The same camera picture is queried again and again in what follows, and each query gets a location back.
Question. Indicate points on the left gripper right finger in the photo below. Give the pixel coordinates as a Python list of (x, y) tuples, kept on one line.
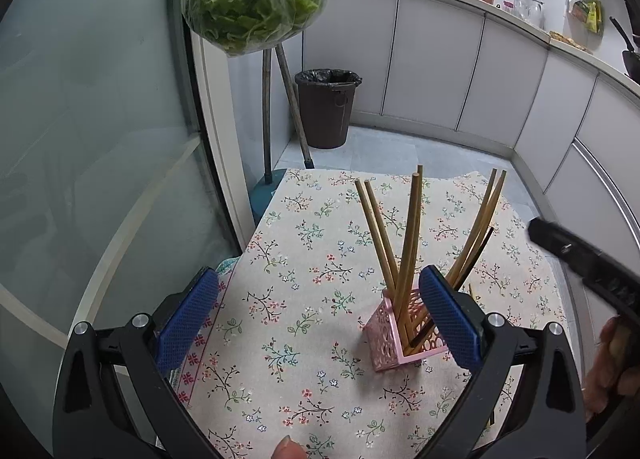
[(546, 416)]

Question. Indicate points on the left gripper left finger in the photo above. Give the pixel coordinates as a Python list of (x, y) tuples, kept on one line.
[(114, 399)]

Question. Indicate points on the bamboo chopstick five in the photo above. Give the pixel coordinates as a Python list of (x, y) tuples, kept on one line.
[(476, 232)]

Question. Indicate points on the bamboo chopstick six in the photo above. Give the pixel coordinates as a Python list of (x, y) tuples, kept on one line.
[(474, 246)]

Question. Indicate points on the bamboo chopstick four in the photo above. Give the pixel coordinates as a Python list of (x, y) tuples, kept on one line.
[(400, 292)]

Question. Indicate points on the pink perforated utensil holder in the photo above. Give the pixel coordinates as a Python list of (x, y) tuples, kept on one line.
[(389, 342)]

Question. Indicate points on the bamboo chopstick three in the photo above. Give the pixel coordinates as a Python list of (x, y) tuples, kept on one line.
[(387, 246)]

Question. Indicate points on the bamboo chopstick two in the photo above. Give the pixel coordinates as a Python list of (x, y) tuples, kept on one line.
[(375, 236)]

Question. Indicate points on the bamboo chopstick one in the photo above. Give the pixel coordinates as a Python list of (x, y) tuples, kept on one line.
[(414, 234)]

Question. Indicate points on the white kitchen cabinet run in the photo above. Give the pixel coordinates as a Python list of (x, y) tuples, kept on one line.
[(466, 72)]

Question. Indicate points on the person's right hand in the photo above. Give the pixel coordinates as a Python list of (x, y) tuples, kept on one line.
[(604, 374)]

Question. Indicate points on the person's left hand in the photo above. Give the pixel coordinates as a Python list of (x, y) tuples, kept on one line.
[(288, 449)]

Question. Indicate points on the black wok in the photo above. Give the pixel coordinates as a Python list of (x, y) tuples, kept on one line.
[(630, 55)]

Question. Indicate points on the green yellow snack bag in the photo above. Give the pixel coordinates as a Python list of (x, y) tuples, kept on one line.
[(589, 13)]

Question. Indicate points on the dark brown trash bin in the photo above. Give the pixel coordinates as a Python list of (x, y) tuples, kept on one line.
[(326, 98)]

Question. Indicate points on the broom handle grey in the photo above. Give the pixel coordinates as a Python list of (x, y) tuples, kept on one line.
[(266, 101)]

